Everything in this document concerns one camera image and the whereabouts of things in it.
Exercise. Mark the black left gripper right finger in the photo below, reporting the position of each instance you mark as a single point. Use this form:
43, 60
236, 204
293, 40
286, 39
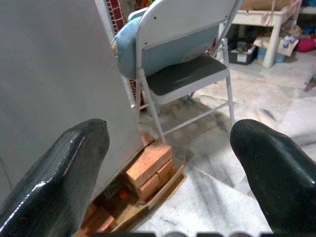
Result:
279, 177

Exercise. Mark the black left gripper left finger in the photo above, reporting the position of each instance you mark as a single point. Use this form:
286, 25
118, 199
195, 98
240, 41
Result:
49, 192

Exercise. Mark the silver fridge door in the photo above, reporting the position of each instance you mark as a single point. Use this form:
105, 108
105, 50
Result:
49, 61

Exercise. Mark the red clay brick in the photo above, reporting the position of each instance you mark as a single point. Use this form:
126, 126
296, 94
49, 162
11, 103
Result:
150, 185
148, 160
98, 219

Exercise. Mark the flat wooden board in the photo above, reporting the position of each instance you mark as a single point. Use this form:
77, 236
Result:
133, 214

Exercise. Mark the blue plastic tub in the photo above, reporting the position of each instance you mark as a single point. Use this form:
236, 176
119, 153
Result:
280, 58

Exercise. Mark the black storage bin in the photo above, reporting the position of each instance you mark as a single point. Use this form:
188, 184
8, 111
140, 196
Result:
240, 58

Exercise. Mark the pink bag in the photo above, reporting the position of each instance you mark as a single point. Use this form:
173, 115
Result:
306, 44

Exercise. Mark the brown printed box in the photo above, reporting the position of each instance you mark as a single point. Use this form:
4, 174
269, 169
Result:
288, 42

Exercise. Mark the blue seat cushion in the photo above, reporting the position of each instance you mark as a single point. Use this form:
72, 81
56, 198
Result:
126, 49

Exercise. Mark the brown cardboard box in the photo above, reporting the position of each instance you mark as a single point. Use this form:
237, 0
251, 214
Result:
259, 4

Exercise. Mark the red tiled pillar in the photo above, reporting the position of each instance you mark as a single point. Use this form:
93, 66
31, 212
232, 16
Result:
114, 14

